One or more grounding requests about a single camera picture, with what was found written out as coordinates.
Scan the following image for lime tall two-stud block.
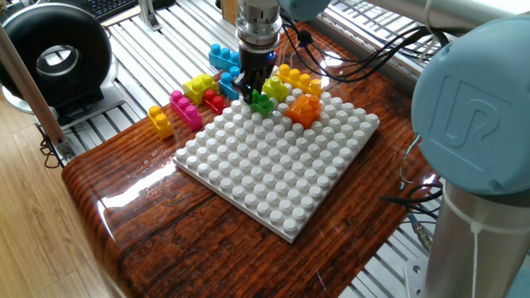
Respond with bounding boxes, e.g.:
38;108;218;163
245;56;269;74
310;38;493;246
182;73;219;105

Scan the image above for white studded baseplate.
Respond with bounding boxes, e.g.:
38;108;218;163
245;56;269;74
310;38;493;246
172;64;381;244

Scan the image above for yellow four-stud long block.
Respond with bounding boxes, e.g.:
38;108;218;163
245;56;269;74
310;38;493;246
276;63;323;98

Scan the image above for black ring shaped device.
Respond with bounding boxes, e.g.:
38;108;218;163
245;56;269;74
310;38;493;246
0;2;113;125

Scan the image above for magenta three-stud block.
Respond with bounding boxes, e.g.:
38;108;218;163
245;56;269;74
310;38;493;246
169;89;204;132

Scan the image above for yellow two-stud block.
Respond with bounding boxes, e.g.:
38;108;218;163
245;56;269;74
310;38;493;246
147;105;176;141

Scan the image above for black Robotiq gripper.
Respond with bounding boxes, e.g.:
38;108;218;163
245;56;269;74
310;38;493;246
234;43;277;105

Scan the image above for blue four-stud square block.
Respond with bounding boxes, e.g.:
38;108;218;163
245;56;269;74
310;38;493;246
218;65;246;102

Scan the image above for white zip tie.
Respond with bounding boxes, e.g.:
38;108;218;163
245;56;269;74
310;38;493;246
441;188;530;298

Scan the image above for green two-stud block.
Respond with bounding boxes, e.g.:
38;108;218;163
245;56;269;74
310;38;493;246
249;89;275;117

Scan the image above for orange tall block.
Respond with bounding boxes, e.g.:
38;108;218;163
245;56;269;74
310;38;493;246
285;94;323;129

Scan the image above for thin black wire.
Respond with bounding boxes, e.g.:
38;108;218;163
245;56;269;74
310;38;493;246
39;123;62;170

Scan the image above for red two-stud block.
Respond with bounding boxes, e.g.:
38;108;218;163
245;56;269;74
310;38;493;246
202;89;228;116

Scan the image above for cardboard box with label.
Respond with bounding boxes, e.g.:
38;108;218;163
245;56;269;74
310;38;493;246
220;0;240;26

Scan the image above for wood pattern table mat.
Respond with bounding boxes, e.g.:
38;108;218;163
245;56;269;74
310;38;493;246
61;22;440;298

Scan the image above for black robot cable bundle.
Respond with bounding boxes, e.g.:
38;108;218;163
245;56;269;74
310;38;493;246
281;22;451;84

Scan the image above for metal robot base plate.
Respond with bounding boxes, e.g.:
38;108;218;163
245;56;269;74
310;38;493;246
403;256;430;298

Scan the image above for slanted aluminium bar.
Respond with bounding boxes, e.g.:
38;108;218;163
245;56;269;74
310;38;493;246
0;22;77;163

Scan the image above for black keyboard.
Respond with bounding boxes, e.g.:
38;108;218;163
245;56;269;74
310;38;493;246
76;0;140;22

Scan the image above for small lime block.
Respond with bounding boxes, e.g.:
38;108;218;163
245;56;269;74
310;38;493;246
262;75;290;103

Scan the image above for black looped cables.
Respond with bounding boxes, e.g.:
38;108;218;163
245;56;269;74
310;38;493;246
379;181;444;220

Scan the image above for white device base plate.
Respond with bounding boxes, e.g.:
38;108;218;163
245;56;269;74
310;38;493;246
2;80;128;132

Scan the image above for blue three-stud long block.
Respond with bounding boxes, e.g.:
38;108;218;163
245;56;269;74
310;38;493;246
208;43;242;72

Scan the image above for silver cable connector plug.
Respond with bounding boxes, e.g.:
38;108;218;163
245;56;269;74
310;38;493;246
407;213;434;252

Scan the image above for aluminium post bracket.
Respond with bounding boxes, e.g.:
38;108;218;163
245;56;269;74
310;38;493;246
137;0;162;32

